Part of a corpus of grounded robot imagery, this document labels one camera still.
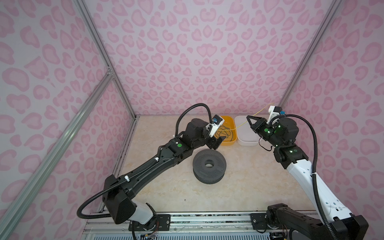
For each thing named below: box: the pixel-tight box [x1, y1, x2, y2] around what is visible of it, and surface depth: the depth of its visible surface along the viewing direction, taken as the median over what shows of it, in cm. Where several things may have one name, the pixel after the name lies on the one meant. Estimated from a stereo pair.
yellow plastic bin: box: [214, 115, 237, 146], surface depth 109 cm
